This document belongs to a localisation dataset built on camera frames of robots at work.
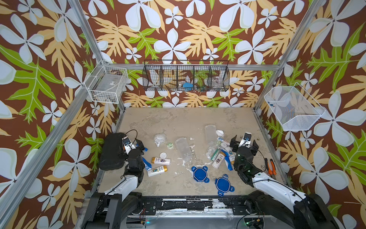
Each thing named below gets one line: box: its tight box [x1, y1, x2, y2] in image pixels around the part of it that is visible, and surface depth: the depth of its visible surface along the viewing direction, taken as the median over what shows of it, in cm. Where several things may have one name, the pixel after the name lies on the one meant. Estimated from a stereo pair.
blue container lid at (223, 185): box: [214, 173, 235, 198], surface depth 83 cm
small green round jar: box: [166, 142, 174, 149], surface depth 99 cm
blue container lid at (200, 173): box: [191, 166, 210, 184], surface depth 88 cm
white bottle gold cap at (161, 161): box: [151, 156, 172, 166], surface depth 90 cm
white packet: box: [215, 129, 225, 137], surface depth 106 cm
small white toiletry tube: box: [211, 151, 226, 169], surface depth 91 cm
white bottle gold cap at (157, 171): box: [146, 165, 168, 177], surface depth 86 cm
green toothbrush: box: [210, 147, 221, 161], surface depth 93 cm
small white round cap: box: [159, 151, 167, 159], surface depth 95 cm
